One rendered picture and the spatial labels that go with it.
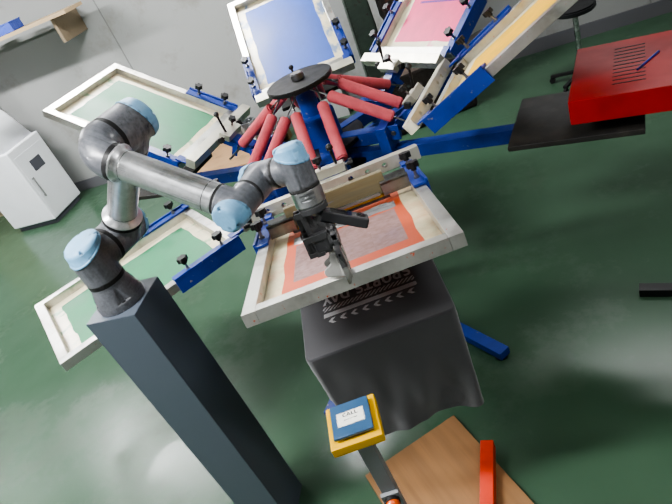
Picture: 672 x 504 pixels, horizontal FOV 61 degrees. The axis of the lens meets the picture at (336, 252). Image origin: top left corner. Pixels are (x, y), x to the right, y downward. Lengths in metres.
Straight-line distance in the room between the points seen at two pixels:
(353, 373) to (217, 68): 4.79
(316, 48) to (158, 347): 2.16
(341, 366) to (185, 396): 0.58
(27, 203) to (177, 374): 5.25
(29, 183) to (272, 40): 3.89
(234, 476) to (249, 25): 2.59
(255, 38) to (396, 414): 2.51
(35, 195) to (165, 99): 3.66
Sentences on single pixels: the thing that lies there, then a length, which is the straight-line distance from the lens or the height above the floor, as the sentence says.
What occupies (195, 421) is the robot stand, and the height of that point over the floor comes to 0.70.
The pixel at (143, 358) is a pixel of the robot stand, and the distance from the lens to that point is 1.90.
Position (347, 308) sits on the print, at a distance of 1.74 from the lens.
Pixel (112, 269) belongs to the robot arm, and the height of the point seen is 1.32.
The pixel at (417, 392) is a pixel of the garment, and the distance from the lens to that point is 1.80.
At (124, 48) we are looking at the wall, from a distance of 6.44.
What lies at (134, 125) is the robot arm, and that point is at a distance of 1.51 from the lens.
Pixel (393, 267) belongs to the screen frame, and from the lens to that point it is 1.39.
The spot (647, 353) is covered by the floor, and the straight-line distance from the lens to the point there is 2.70.
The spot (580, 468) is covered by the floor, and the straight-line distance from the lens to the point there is 2.38.
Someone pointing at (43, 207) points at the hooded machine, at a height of 0.22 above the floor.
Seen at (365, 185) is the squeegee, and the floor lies 1.14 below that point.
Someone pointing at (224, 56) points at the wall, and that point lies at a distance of 6.06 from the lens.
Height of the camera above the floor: 2.02
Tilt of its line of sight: 32 degrees down
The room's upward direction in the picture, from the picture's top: 24 degrees counter-clockwise
